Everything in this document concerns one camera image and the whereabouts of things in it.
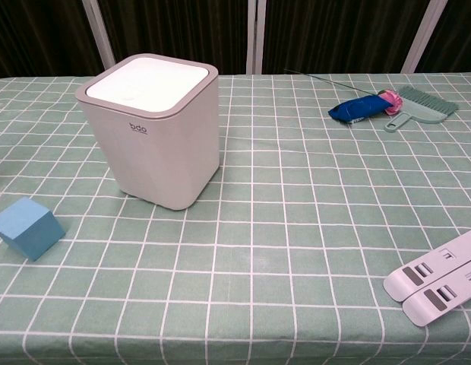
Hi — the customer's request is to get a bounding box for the blue folded umbrella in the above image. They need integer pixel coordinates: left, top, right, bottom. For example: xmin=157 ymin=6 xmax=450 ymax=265
xmin=327 ymin=94 xmax=388 ymax=125

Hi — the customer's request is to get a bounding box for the white plastic trash bin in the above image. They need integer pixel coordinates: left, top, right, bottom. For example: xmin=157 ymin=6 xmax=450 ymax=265
xmin=74 ymin=53 xmax=220 ymax=211

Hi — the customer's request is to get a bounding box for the white partition frame post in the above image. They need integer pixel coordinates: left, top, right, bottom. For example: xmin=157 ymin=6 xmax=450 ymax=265
xmin=81 ymin=0 xmax=117 ymax=70
xmin=245 ymin=0 xmax=267 ymax=75
xmin=401 ymin=0 xmax=446 ymax=74

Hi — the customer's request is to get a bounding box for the dark brown curtain panel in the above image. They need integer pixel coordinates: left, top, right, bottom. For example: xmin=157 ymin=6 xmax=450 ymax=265
xmin=261 ymin=0 xmax=431 ymax=75
xmin=0 ymin=0 xmax=107 ymax=80
xmin=415 ymin=0 xmax=471 ymax=75
xmin=96 ymin=0 xmax=256 ymax=76

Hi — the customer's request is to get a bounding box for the blue foam cube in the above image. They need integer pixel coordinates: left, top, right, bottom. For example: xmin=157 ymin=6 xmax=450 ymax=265
xmin=0 ymin=196 xmax=67 ymax=262

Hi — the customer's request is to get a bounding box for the green checked tablecloth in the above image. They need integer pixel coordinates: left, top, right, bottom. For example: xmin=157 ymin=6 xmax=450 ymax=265
xmin=0 ymin=71 xmax=471 ymax=365

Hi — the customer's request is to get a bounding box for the white folding laptop stand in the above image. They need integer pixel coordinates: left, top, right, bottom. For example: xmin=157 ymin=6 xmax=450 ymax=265
xmin=383 ymin=226 xmax=471 ymax=329

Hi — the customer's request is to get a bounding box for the teal mini hand brush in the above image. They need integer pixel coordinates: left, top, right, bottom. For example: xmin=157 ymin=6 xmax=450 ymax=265
xmin=396 ymin=84 xmax=459 ymax=115

